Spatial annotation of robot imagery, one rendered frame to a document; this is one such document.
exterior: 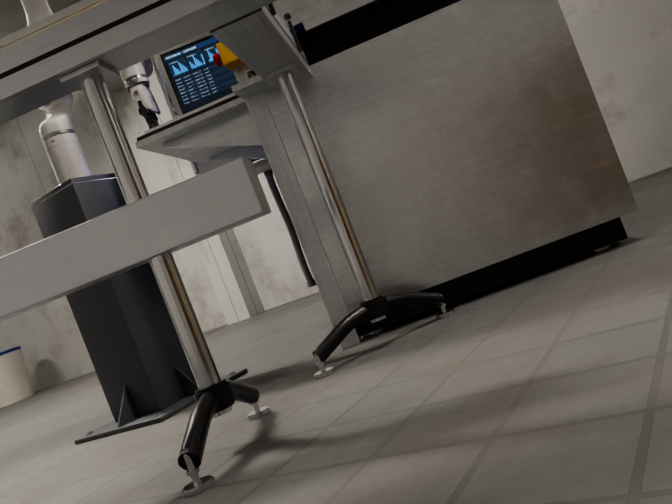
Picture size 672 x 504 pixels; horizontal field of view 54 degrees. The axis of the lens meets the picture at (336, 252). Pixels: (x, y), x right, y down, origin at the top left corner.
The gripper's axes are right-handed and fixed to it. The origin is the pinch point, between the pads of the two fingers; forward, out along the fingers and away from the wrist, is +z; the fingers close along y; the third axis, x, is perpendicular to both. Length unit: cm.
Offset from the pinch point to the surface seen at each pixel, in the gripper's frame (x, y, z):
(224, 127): -23.5, -2.5, 9.6
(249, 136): -30.4, -2.5, 15.8
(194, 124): -16.2, -9.8, 6.5
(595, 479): -80, -154, 93
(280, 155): -39.4, -12.5, 27.4
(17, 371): 433, 504, 55
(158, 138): -3.5, -11.0, 6.3
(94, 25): -27, -95, 3
